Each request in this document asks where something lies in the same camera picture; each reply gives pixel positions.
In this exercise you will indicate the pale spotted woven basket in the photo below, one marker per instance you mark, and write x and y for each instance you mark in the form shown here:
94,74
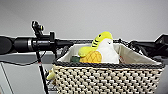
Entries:
106,78

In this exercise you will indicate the small green item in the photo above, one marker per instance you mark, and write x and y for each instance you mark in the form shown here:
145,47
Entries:
74,59

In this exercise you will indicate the yellow white bird plush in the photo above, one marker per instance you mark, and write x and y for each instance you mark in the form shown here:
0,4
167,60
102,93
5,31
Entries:
105,46

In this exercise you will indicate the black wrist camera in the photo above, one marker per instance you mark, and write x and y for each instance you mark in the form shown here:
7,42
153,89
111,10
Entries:
37,28

